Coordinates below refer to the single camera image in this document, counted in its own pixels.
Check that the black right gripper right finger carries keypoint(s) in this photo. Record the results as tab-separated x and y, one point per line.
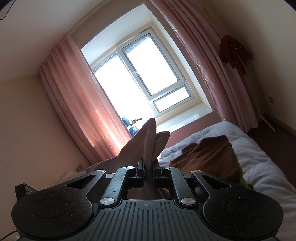
207	208

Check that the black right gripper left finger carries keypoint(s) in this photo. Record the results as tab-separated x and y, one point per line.
64	211

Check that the mauve cloth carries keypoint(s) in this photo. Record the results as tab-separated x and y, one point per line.
146	144

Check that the pink duvet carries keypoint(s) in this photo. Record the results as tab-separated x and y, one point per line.
258	169

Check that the pink left curtain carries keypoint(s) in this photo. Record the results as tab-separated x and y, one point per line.
81	103

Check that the pink curtain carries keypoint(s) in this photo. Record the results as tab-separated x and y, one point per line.
200	39
81	103

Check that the blue object on windowsill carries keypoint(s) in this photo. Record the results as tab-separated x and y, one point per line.
130	124

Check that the dark coat on stand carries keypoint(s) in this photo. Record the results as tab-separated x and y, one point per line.
233	52

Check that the white framed window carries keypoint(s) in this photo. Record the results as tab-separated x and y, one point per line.
144	77

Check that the pink right curtain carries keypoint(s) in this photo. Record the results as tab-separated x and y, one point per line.
200	39

